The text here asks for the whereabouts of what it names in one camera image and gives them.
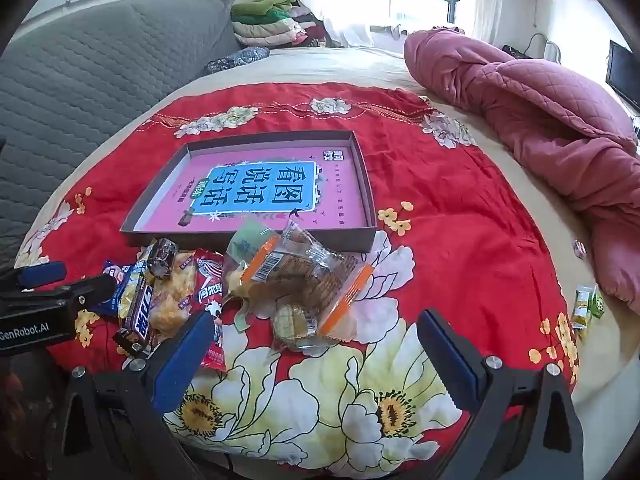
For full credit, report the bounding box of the red snack packet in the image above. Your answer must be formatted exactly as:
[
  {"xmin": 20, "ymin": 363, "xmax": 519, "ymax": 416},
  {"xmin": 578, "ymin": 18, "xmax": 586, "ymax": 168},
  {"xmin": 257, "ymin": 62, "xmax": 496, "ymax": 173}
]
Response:
[{"xmin": 193, "ymin": 248, "xmax": 227, "ymax": 373}]

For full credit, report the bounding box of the pink quilted duvet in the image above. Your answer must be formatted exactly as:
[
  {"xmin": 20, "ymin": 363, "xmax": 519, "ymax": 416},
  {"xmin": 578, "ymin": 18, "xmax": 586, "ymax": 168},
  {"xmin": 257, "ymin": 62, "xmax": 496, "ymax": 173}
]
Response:
[{"xmin": 404, "ymin": 28, "xmax": 639, "ymax": 310}]

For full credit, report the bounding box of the Snickers chocolate bar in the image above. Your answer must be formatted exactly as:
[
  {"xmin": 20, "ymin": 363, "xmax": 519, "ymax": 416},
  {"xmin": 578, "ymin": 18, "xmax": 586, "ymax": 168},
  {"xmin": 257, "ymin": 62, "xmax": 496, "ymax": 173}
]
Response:
[{"xmin": 113, "ymin": 273, "xmax": 153, "ymax": 358}]

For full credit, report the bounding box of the grey quilted sofa cover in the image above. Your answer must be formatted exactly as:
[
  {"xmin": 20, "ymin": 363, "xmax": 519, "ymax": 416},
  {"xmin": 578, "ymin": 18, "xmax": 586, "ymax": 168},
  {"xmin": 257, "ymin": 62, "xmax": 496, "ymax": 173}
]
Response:
[{"xmin": 1, "ymin": 0, "xmax": 240, "ymax": 262}]

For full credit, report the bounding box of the grey box lid tray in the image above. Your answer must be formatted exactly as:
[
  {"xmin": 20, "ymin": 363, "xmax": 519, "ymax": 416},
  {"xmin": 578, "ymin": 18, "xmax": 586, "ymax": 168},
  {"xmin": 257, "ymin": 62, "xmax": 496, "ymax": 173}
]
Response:
[{"xmin": 120, "ymin": 130, "xmax": 376, "ymax": 252}]

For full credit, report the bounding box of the stack of folded clothes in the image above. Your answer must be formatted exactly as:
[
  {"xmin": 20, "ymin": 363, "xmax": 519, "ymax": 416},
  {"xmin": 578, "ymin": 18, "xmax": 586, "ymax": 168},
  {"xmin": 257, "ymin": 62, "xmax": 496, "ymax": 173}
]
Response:
[{"xmin": 231, "ymin": 0, "xmax": 332, "ymax": 49}]

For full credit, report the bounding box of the green pastry snack packet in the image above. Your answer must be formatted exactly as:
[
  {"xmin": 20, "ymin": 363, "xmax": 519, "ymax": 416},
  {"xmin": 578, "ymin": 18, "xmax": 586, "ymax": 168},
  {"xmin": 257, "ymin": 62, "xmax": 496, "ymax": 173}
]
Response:
[{"xmin": 222, "ymin": 217, "xmax": 276, "ymax": 333}]

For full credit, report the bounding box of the dark floral pillow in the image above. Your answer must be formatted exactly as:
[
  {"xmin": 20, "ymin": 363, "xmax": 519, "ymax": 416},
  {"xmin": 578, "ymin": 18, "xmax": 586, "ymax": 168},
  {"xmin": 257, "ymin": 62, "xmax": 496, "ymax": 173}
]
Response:
[{"xmin": 203, "ymin": 47, "xmax": 270, "ymax": 75}]

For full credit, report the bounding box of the blue Oreo packet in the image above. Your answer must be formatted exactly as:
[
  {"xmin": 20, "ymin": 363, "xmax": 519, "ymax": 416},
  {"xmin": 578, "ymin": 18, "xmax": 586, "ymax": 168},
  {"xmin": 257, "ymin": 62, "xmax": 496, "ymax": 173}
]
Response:
[{"xmin": 89, "ymin": 260, "xmax": 143, "ymax": 320}]

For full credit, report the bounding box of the yellow green small packet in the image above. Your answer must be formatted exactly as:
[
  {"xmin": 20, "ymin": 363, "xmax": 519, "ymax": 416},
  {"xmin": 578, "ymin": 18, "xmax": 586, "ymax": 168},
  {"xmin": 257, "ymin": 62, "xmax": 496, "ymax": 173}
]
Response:
[{"xmin": 572, "ymin": 285, "xmax": 604, "ymax": 330}]

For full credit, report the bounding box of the small pink wrapped candy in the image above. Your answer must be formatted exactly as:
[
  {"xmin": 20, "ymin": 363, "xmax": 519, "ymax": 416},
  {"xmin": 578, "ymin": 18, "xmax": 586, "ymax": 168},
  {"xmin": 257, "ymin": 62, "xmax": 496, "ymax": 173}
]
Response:
[{"xmin": 573, "ymin": 240, "xmax": 587, "ymax": 260}]

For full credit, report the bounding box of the orange-edged biscuit packet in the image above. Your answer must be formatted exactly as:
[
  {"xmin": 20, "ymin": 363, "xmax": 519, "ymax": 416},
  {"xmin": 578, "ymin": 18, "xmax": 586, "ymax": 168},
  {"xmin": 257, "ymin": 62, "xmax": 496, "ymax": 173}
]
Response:
[{"xmin": 242, "ymin": 222, "xmax": 373, "ymax": 351}]

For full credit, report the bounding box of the black television screen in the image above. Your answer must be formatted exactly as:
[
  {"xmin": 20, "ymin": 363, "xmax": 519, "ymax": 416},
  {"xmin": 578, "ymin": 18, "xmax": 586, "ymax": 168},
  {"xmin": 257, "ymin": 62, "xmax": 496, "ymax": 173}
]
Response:
[{"xmin": 605, "ymin": 41, "xmax": 640, "ymax": 112}]

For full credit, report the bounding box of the rice cracker snack bag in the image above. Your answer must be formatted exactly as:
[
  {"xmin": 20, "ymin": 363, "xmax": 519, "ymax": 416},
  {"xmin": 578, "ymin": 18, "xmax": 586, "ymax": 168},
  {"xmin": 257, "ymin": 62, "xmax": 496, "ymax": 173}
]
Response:
[{"xmin": 150, "ymin": 252, "xmax": 196, "ymax": 339}]

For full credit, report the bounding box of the dark chocolate candy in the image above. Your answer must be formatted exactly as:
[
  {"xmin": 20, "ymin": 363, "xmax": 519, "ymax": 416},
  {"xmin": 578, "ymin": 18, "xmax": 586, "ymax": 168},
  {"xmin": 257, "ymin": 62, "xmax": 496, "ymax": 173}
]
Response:
[{"xmin": 146, "ymin": 238, "xmax": 178, "ymax": 280}]

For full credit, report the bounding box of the red floral blanket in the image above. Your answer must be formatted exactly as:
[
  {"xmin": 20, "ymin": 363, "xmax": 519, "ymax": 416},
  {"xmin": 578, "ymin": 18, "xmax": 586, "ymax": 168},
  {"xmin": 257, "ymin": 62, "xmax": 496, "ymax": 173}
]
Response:
[{"xmin": 20, "ymin": 84, "xmax": 584, "ymax": 479}]

